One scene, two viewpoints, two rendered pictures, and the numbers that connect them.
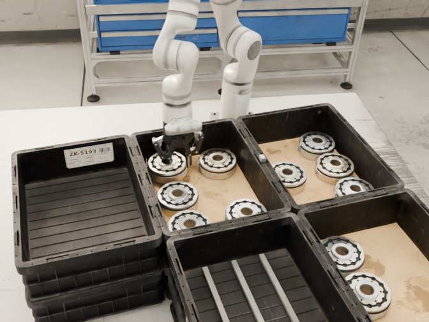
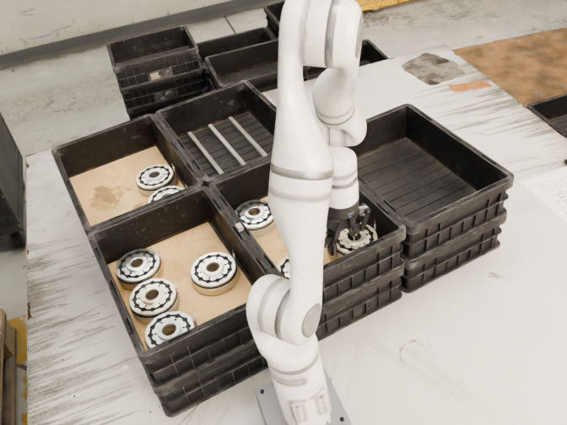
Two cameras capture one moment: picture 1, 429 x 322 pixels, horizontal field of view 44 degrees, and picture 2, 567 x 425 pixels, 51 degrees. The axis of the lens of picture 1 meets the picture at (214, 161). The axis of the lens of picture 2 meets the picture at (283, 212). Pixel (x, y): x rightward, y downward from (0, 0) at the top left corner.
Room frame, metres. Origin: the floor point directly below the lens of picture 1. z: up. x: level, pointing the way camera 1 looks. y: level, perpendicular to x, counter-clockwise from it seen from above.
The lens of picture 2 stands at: (2.01, -0.09, 1.81)
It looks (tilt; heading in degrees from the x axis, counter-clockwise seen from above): 42 degrees down; 176
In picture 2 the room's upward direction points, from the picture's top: 8 degrees counter-clockwise
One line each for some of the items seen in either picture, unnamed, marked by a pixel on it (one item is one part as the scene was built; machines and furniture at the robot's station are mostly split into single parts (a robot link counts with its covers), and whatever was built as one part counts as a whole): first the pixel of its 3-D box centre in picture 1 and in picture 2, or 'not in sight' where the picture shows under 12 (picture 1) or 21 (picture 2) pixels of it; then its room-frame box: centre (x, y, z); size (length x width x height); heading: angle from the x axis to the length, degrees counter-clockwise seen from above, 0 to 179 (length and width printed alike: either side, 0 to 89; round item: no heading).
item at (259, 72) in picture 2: not in sight; (261, 104); (-0.37, 0.05, 0.37); 0.40 x 0.30 x 0.45; 100
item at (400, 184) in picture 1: (313, 152); (178, 263); (1.11, -0.26, 0.92); 0.40 x 0.30 x 0.02; 19
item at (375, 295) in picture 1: (366, 290); (153, 174); (0.71, -0.33, 0.86); 0.05 x 0.05 x 0.01
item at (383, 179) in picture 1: (311, 167); (184, 279); (1.11, -0.26, 0.87); 0.40 x 0.30 x 0.11; 19
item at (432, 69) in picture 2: not in sight; (431, 67); (0.13, 0.65, 0.71); 0.22 x 0.19 x 0.01; 10
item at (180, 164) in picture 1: (166, 162); (354, 238); (1.09, 0.12, 0.88); 0.10 x 0.10 x 0.01
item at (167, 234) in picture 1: (204, 172); (301, 208); (1.01, 0.02, 0.92); 0.40 x 0.30 x 0.02; 19
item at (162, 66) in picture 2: not in sight; (162, 87); (-0.70, -0.42, 0.37); 0.40 x 0.30 x 0.45; 100
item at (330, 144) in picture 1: (317, 142); (170, 331); (1.24, -0.29, 0.86); 0.10 x 0.10 x 0.01
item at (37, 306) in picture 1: (89, 241); (407, 210); (0.91, 0.31, 0.76); 0.40 x 0.30 x 0.12; 19
